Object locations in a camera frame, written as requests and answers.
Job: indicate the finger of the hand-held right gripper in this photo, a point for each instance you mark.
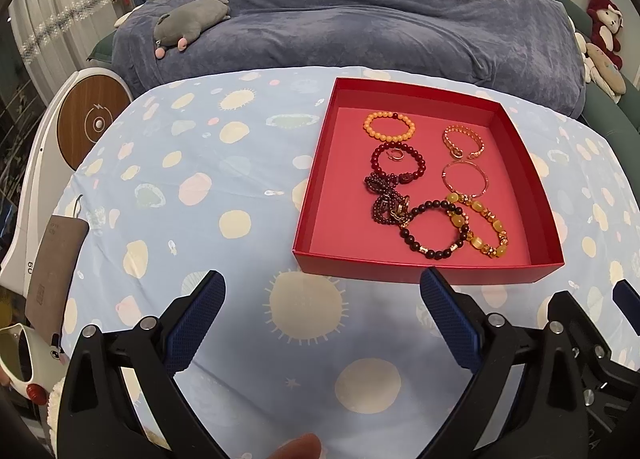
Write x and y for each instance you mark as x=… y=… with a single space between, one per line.
x=627 y=301
x=565 y=309

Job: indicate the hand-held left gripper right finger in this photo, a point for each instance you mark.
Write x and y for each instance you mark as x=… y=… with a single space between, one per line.
x=450 y=324

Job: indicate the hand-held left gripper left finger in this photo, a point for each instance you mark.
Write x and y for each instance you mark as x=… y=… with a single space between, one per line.
x=195 y=324

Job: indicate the thin gold bangle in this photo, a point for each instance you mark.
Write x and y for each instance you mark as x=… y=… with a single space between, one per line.
x=448 y=185

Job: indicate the red cardboard box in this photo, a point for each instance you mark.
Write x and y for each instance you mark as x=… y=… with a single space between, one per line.
x=350 y=219

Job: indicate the person's left hand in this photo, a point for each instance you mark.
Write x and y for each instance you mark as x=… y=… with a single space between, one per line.
x=297 y=448

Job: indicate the brown pouch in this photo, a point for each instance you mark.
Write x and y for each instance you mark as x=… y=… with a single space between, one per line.
x=55 y=269

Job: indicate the white toy with red knob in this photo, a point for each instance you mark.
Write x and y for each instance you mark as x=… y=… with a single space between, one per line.
x=40 y=364

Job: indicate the white fluffy cloth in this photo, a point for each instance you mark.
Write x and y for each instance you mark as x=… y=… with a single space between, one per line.
x=54 y=406

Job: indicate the green sofa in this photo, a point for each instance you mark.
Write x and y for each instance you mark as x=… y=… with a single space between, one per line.
x=605 y=114

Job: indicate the beige plush toy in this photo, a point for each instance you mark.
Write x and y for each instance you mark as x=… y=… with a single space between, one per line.
x=607 y=71

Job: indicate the white device with wooden disc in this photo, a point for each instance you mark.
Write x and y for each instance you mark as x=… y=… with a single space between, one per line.
x=92 y=109

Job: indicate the small cream plush toy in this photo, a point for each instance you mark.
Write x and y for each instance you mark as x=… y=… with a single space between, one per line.
x=585 y=59

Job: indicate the red monkey plush toy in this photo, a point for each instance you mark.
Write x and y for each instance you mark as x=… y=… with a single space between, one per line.
x=607 y=24

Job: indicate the grey plush toy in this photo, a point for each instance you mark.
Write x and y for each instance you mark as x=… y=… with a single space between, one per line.
x=185 y=21

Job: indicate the blue velvet blanket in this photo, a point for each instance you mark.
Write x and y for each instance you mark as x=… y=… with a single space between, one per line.
x=375 y=14

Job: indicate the white sheer curtain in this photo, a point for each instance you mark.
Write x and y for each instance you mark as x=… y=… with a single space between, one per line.
x=50 y=24

